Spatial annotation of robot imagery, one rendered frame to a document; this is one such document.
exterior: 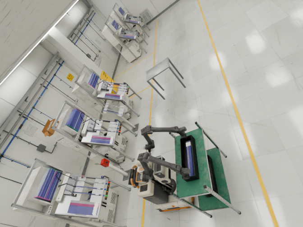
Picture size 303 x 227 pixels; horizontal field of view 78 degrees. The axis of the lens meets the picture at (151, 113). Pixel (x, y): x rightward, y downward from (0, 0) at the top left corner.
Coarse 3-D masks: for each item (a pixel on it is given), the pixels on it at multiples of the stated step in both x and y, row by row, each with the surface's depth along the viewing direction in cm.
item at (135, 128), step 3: (117, 114) 486; (120, 117) 494; (123, 117) 501; (123, 120) 503; (126, 120) 507; (129, 123) 513; (138, 123) 531; (132, 126) 520; (135, 126) 533; (132, 129) 534; (135, 129) 524
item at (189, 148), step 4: (188, 144) 254; (188, 148) 250; (188, 152) 247; (192, 152) 247; (188, 156) 243; (192, 156) 242; (188, 160) 239; (192, 160) 237; (188, 164) 236; (192, 164) 233; (192, 168) 230; (192, 172) 227
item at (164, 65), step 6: (168, 60) 466; (156, 66) 487; (162, 66) 468; (168, 66) 450; (174, 66) 496; (150, 72) 491; (156, 72) 469; (150, 78) 471; (150, 84) 483; (156, 90) 497; (162, 96) 513
